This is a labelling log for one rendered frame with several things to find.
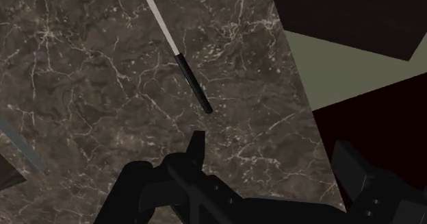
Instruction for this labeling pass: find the white spatula with black handle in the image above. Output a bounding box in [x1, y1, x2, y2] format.
[116, 0, 214, 115]

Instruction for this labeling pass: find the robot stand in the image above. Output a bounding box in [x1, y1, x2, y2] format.
[266, 0, 427, 62]

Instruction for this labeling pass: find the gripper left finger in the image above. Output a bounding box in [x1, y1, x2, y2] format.
[94, 130, 244, 224]

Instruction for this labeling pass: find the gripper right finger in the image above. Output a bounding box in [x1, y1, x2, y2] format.
[331, 139, 427, 224]

